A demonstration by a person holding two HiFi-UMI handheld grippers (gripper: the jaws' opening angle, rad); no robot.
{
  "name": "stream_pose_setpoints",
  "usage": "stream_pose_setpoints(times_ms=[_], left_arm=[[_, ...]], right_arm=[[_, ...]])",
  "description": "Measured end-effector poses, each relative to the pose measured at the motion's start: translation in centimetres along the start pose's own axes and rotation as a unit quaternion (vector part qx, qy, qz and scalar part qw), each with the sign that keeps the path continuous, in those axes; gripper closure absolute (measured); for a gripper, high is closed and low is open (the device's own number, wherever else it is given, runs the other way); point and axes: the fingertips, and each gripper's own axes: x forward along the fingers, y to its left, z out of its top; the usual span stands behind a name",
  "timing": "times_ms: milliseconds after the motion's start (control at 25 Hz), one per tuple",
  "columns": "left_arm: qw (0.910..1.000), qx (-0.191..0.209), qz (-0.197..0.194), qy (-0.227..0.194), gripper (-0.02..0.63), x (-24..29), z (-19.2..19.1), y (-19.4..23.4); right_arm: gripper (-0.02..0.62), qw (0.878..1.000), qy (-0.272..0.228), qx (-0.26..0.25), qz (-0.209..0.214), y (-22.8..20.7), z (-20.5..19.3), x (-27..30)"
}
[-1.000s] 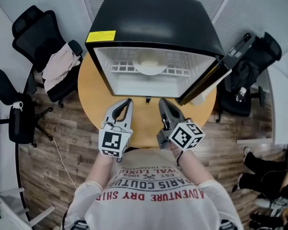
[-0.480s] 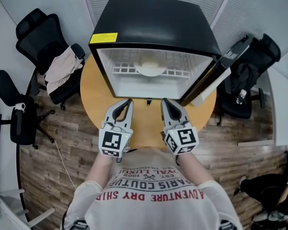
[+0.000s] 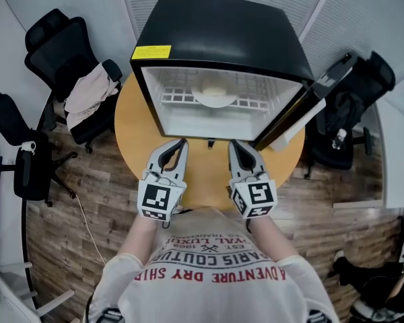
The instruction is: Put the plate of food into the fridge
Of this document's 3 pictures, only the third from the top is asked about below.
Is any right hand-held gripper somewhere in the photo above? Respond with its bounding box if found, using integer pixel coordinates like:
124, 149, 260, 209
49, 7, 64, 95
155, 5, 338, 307
228, 139, 278, 220

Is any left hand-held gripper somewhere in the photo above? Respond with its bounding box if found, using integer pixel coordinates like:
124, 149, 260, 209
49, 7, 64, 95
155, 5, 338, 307
137, 138, 190, 223

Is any white round plate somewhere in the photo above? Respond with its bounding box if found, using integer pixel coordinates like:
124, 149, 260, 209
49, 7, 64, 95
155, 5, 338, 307
191, 79, 238, 109

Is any white dough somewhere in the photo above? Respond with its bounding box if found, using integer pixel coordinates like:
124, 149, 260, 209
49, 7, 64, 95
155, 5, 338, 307
201, 79, 228, 97

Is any white microwave oven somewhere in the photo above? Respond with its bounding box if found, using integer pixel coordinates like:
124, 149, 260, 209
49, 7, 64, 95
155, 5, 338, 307
129, 0, 358, 153

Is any person's right forearm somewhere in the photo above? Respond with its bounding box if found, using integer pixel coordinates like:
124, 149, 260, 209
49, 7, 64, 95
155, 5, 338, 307
246, 215, 300, 264

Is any person's left forearm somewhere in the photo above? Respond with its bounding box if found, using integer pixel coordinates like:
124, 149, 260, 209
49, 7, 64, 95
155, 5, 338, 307
119, 213, 166, 268

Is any round wooden table black base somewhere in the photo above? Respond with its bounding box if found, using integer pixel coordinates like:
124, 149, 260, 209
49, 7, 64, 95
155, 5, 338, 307
114, 71, 306, 212

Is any black office chair with backpack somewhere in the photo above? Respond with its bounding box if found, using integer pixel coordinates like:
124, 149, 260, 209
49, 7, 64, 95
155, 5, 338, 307
304, 50, 397, 180

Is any clear water bottle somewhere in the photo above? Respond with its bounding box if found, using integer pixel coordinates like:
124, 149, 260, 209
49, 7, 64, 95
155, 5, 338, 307
330, 128, 348, 151

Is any beige cloth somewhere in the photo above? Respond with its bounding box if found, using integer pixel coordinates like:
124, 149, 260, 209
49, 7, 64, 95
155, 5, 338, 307
64, 61, 121, 131

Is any black backpack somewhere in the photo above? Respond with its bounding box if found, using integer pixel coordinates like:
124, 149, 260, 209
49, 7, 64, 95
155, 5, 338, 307
324, 90, 365, 138

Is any black mesh office chair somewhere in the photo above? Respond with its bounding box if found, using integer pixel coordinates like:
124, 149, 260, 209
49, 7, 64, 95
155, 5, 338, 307
0, 78, 79, 209

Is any person's white printed shirt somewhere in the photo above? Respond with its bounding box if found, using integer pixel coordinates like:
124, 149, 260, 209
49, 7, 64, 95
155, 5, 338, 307
87, 207, 339, 323

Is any small white device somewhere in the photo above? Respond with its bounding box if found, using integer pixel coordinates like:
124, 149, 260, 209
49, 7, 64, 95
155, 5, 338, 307
20, 140, 38, 155

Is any black office chair with cloth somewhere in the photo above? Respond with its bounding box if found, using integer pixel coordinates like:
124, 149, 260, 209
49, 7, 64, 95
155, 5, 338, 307
24, 8, 124, 155

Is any white desk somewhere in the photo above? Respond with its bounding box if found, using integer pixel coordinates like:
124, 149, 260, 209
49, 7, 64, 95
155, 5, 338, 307
333, 98, 404, 210

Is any white wire shelf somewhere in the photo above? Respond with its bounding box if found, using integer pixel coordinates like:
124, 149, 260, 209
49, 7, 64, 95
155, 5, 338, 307
159, 68, 271, 112

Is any thin white cable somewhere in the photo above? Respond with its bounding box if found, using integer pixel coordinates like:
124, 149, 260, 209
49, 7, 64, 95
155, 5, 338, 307
75, 193, 107, 266

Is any white frame furniture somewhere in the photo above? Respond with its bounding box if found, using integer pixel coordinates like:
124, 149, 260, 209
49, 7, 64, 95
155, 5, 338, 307
0, 261, 77, 323

